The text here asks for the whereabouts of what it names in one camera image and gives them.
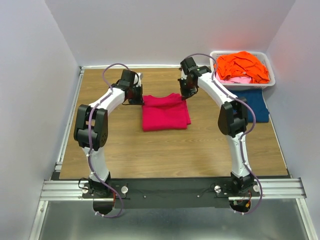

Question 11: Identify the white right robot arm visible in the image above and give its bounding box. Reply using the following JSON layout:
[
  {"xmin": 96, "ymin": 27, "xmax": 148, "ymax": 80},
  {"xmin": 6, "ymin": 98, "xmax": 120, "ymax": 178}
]
[{"xmin": 178, "ymin": 65, "xmax": 255, "ymax": 196}]

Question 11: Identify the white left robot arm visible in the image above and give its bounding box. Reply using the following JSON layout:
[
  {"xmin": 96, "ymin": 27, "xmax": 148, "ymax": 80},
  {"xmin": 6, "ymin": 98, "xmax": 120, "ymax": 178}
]
[{"xmin": 73, "ymin": 74, "xmax": 143, "ymax": 198}]

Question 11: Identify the white plastic laundry basket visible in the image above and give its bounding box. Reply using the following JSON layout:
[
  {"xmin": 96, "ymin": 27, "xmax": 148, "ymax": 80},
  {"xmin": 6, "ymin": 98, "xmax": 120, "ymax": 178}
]
[{"xmin": 210, "ymin": 50, "xmax": 276, "ymax": 91}]

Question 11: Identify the light pink t shirt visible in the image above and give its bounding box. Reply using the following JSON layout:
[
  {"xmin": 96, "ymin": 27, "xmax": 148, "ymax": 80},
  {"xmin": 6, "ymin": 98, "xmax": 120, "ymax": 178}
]
[{"xmin": 215, "ymin": 74, "xmax": 252, "ymax": 84}]

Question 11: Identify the orange t shirt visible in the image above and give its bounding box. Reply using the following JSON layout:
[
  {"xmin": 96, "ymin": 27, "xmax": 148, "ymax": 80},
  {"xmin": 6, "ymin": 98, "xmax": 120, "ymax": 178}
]
[{"xmin": 214, "ymin": 51, "xmax": 270, "ymax": 84}]

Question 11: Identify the folded blue t shirt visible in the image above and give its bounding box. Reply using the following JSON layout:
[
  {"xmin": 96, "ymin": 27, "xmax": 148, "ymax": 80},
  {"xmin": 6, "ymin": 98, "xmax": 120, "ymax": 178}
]
[{"xmin": 231, "ymin": 89, "xmax": 269, "ymax": 123}]

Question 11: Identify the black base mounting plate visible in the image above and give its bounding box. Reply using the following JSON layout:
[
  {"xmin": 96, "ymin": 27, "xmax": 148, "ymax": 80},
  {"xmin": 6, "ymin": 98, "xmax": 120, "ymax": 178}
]
[{"xmin": 78, "ymin": 177, "xmax": 260, "ymax": 212}]

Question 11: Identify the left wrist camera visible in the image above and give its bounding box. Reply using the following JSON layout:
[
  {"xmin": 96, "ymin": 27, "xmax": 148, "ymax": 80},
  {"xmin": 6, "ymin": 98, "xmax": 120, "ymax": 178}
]
[{"xmin": 118, "ymin": 69, "xmax": 143, "ymax": 88}]

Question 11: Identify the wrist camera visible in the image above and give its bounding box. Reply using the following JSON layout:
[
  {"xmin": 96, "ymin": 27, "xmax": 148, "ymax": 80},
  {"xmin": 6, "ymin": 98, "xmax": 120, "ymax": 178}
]
[
  {"xmin": 118, "ymin": 69, "xmax": 143, "ymax": 88},
  {"xmin": 180, "ymin": 56, "xmax": 198, "ymax": 75}
]

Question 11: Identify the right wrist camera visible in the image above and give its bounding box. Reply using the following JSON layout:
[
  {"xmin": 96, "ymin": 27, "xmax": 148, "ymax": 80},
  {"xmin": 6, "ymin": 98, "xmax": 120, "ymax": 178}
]
[{"xmin": 180, "ymin": 56, "xmax": 198, "ymax": 75}]

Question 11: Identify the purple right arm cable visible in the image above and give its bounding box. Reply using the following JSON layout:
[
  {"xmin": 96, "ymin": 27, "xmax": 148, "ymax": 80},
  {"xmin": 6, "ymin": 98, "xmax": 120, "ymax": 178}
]
[{"xmin": 191, "ymin": 52, "xmax": 263, "ymax": 216}]

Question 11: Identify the aluminium front frame rail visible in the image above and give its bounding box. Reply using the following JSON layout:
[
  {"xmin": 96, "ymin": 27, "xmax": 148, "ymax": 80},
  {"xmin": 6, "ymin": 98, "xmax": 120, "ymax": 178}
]
[{"xmin": 40, "ymin": 178, "xmax": 307, "ymax": 201}]

